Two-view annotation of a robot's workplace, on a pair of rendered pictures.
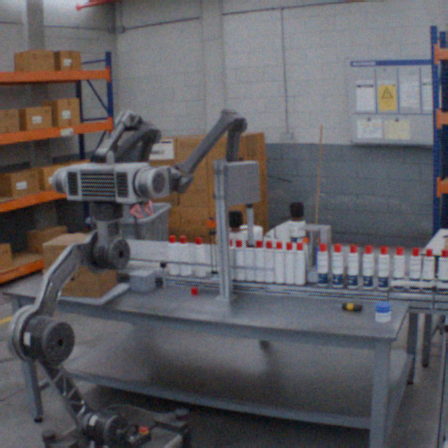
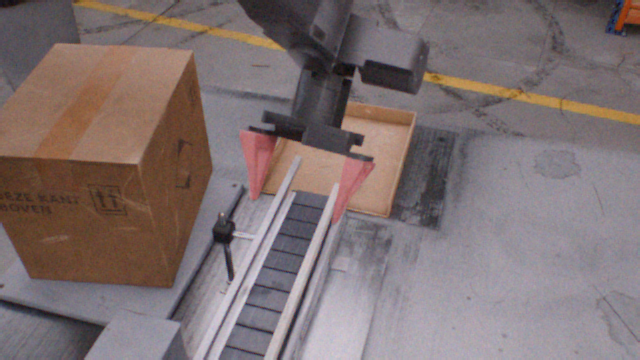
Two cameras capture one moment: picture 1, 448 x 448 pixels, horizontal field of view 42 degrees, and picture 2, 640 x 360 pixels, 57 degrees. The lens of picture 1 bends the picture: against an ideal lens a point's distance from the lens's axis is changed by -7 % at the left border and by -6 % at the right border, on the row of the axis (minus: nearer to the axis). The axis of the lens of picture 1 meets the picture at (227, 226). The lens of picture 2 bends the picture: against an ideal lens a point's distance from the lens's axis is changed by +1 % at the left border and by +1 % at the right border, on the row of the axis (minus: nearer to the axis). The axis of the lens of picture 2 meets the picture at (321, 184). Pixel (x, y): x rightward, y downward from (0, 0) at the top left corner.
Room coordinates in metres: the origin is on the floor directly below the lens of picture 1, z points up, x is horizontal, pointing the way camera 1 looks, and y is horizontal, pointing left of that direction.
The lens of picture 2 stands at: (3.23, -0.03, 1.63)
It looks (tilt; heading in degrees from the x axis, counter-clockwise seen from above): 42 degrees down; 82
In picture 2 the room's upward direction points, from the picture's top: straight up
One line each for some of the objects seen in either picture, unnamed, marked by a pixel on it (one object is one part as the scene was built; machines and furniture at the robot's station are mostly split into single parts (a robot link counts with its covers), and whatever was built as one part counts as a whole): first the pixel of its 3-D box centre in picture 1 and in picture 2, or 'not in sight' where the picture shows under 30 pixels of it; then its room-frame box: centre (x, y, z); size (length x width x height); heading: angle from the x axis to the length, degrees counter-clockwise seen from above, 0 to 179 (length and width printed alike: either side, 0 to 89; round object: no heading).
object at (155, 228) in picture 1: (131, 245); not in sight; (5.57, 0.90, 0.48); 0.89 x 0.63 x 0.96; 168
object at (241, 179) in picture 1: (238, 182); not in sight; (2.87, -0.06, 1.38); 0.17 x 0.10 x 0.19; 121
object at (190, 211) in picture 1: (210, 195); not in sight; (6.94, 0.18, 0.70); 1.20 x 0.82 x 1.39; 65
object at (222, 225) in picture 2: not in sight; (239, 251); (3.18, 0.60, 0.91); 0.07 x 0.03 x 0.16; 156
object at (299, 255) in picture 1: (300, 263); not in sight; (2.84, -0.34, 0.98); 0.05 x 0.05 x 0.20
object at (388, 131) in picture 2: not in sight; (342, 150); (3.40, 0.91, 0.85); 0.30 x 0.26 x 0.04; 66
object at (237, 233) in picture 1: (236, 236); not in sight; (3.28, -0.04, 1.03); 0.09 x 0.09 x 0.30
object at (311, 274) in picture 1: (315, 253); not in sight; (2.90, -0.42, 1.01); 0.14 x 0.13 x 0.26; 66
